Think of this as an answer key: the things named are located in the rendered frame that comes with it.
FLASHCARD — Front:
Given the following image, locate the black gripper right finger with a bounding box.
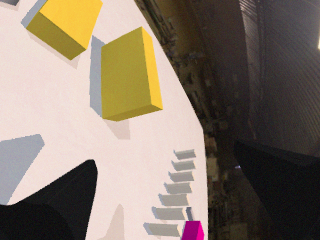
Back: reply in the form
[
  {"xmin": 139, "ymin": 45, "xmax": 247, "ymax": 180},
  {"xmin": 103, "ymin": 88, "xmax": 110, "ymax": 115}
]
[{"xmin": 233, "ymin": 139, "xmax": 320, "ymax": 240}]

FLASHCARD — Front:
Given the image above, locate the magenta block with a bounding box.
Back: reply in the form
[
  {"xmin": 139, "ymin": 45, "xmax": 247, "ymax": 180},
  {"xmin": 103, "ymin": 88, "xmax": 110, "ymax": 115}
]
[{"xmin": 181, "ymin": 220, "xmax": 204, "ymax": 240}]

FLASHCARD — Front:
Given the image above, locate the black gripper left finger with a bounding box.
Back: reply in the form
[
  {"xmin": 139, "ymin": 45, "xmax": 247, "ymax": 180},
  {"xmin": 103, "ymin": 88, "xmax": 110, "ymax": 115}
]
[{"xmin": 0, "ymin": 159, "xmax": 99, "ymax": 240}]

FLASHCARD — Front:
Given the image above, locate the grey rectangular block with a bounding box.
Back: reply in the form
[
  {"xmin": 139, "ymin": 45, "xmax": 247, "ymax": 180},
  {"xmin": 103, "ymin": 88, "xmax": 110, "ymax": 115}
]
[
  {"xmin": 148, "ymin": 223, "xmax": 183, "ymax": 237},
  {"xmin": 156, "ymin": 207, "xmax": 187, "ymax": 220},
  {"xmin": 167, "ymin": 183, "xmax": 193, "ymax": 195},
  {"xmin": 173, "ymin": 160, "xmax": 196, "ymax": 171},
  {"xmin": 171, "ymin": 171, "xmax": 195, "ymax": 183},
  {"xmin": 161, "ymin": 193, "xmax": 191, "ymax": 207},
  {"xmin": 176, "ymin": 149, "xmax": 197, "ymax": 160}
]

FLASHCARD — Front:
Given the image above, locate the grey flat bar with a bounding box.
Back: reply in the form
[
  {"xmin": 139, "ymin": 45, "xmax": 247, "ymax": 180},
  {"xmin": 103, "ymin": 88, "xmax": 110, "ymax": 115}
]
[{"xmin": 187, "ymin": 207, "xmax": 196, "ymax": 221}]

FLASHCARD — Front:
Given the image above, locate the yellow rectangular block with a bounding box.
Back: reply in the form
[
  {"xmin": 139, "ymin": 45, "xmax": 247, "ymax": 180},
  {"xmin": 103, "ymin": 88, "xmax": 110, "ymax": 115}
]
[
  {"xmin": 25, "ymin": 0, "xmax": 103, "ymax": 60},
  {"xmin": 100, "ymin": 27, "xmax": 163, "ymax": 123}
]

